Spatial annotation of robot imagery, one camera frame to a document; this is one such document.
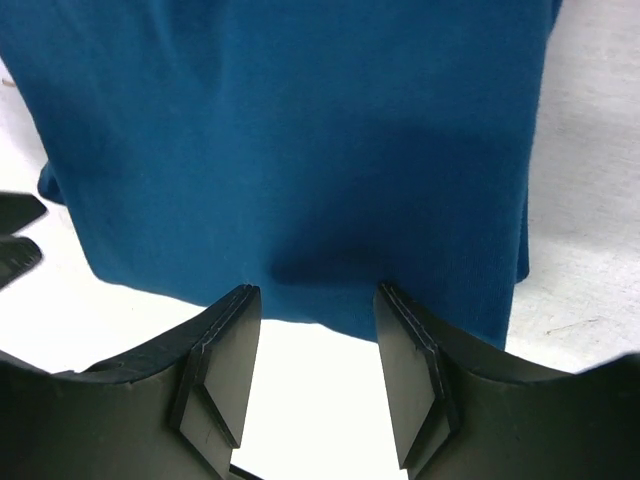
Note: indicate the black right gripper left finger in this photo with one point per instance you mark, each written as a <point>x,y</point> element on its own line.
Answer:
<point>173,407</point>

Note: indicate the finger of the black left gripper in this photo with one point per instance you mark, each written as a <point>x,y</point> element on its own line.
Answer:
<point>19,255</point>
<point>17,210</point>

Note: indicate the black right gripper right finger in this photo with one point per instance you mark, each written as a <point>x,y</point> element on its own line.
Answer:
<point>463,409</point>

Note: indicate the blue Mickey Mouse t-shirt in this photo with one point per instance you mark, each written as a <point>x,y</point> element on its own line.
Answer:
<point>311,148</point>

